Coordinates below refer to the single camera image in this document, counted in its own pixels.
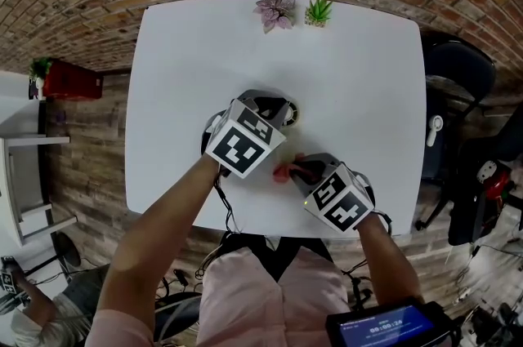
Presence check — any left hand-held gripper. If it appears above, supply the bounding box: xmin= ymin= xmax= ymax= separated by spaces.
xmin=199 ymin=89 xmax=290 ymax=180

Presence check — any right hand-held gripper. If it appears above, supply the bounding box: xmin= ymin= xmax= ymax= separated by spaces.
xmin=288 ymin=153 xmax=376 ymax=234

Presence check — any pink wiping cloth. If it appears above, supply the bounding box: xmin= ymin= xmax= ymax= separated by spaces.
xmin=272 ymin=151 xmax=306 ymax=185

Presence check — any person's left forearm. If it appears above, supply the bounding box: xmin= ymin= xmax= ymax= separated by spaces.
xmin=96 ymin=153 xmax=221 ymax=322

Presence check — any person's right forearm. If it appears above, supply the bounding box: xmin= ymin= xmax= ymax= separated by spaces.
xmin=357 ymin=214 xmax=422 ymax=305

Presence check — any purple-leaved potted plant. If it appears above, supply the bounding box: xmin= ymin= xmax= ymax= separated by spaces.
xmin=253 ymin=0 xmax=296 ymax=35

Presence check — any green spiky potted plant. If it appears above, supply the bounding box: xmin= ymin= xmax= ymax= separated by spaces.
xmin=304 ymin=0 xmax=334 ymax=29

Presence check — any person's pink clothing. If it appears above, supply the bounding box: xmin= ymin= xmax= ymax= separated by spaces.
xmin=83 ymin=234 xmax=352 ymax=347

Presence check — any black office chair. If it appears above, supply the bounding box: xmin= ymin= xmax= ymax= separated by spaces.
xmin=447 ymin=136 xmax=523 ymax=247

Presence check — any black wrist-worn phone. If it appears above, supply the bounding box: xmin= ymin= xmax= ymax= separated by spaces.
xmin=324 ymin=300 xmax=461 ymax=347

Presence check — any red and white toy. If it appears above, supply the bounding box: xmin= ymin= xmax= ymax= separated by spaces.
xmin=476 ymin=159 xmax=512 ymax=199

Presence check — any black folding chair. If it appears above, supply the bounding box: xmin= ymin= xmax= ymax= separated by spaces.
xmin=422 ymin=41 xmax=498 ymax=191

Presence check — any red box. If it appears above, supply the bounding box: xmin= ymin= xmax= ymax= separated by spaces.
xmin=42 ymin=59 xmax=104 ymax=100

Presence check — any small bushy green plant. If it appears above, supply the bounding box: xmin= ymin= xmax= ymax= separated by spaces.
xmin=28 ymin=57 xmax=53 ymax=80

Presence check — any white side table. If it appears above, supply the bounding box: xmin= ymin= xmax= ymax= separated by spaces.
xmin=0 ymin=100 xmax=78 ymax=248

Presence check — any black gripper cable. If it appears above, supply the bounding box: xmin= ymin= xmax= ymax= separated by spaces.
xmin=214 ymin=173 xmax=242 ymax=234

